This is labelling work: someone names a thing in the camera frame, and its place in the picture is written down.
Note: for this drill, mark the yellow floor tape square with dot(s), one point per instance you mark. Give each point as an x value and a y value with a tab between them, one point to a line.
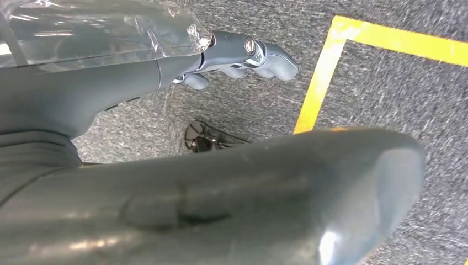
318	84

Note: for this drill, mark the clear plastic wrap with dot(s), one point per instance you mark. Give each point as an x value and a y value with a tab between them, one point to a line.
91	33

